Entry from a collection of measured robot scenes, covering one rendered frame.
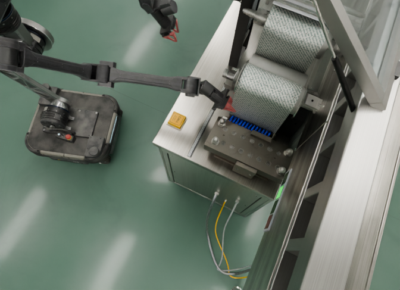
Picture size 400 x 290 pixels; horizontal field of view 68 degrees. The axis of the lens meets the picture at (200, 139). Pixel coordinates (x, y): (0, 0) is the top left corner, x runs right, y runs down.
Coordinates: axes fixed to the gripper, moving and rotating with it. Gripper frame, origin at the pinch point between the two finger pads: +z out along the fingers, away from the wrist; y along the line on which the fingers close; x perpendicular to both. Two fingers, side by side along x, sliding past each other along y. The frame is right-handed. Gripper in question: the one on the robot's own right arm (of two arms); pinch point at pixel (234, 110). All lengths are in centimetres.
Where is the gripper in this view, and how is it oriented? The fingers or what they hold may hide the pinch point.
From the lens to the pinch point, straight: 137.9
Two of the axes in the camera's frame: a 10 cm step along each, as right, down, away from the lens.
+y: -4.3, 8.4, -3.3
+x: 4.8, -1.0, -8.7
